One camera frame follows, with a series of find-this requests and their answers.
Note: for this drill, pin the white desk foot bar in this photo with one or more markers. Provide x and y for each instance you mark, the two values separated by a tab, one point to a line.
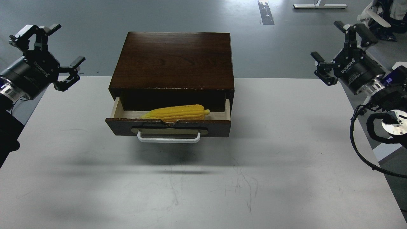
320	4

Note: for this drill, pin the wooden drawer with white handle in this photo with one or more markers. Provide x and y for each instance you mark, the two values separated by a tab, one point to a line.
124	122

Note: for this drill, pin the white office chair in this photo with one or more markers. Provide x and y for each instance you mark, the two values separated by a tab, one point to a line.
384	18

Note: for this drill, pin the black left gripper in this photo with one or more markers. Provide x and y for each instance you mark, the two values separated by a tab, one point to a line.
30	74

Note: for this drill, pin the dark wooden drawer cabinet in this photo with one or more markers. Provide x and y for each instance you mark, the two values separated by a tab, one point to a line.
175	68

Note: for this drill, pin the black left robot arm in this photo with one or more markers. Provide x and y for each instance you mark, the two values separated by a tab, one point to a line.
30	38

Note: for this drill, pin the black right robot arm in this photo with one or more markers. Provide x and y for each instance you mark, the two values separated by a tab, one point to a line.
387	93

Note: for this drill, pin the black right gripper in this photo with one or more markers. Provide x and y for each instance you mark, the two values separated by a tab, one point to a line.
356	67

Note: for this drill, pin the yellow toy corn cob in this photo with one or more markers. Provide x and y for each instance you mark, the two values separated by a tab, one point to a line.
175	113

